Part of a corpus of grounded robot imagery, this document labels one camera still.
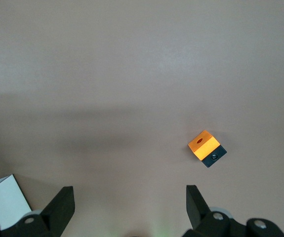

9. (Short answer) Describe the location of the white drawer cabinet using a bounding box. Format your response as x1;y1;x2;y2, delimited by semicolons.
0;174;33;229

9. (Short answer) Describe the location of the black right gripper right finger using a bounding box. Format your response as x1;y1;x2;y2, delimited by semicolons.
183;185;284;237

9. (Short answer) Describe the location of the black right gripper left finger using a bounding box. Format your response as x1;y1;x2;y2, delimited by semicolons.
0;186;76;237

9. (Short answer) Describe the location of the orange and black button box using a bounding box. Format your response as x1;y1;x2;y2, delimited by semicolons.
187;130;228;169

